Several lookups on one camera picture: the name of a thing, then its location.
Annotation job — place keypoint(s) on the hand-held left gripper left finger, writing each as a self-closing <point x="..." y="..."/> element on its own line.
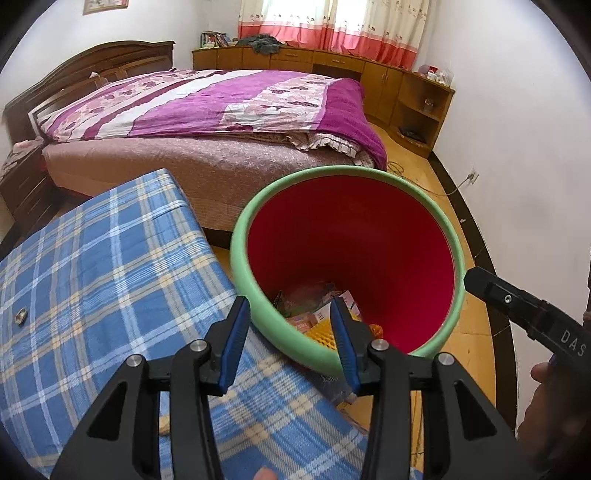
<point x="233" y="341"/>

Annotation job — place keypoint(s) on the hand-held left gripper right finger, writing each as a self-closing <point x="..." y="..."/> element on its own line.
<point x="346" y="350"/>

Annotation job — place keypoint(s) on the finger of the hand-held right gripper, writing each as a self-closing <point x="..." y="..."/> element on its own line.
<point x="503" y="297"/>

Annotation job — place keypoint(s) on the dark wooden headboard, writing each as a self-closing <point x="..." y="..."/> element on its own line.
<point x="69" y="74"/>

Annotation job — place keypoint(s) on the white wall socket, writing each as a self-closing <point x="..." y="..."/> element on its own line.
<point x="472" y="177"/>

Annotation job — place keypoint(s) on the low wooden cabinet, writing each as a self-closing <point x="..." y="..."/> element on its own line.
<point x="341" y="69"/>

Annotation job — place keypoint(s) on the green rimmed red bin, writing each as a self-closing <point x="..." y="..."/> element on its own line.
<point x="346" y="230"/>

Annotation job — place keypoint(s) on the pink floral cloth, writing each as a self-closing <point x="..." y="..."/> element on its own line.
<point x="18" y="152"/>

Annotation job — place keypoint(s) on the row of books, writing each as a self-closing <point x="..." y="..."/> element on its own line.
<point x="214" y="39"/>

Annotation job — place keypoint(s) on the cream and red curtain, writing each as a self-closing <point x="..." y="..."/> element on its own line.
<point x="369" y="27"/>

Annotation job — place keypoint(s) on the green snack bag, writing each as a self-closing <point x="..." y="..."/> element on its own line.
<point x="300" y="297"/>

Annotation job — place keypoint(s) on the blue plaid blanket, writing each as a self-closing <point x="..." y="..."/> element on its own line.
<point x="115" y="277"/>

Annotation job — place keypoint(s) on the dark grey cloth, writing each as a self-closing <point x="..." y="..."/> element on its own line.
<point x="265" y="44"/>

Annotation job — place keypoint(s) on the person's left hand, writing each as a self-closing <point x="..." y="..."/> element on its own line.
<point x="266" y="474"/>

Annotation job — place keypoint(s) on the dark wooden nightstand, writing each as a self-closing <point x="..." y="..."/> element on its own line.
<point x="23" y="194"/>

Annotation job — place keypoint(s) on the person's right hand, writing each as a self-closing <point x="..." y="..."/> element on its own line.
<point x="558" y="415"/>

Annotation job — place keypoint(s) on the teal medicine box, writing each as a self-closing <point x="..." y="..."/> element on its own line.
<point x="352" y="304"/>

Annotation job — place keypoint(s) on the small white containers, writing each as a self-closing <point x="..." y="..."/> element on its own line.
<point x="434" y="76"/>

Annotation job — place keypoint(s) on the framed wall photo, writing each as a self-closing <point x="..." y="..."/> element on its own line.
<point x="105" y="5"/>

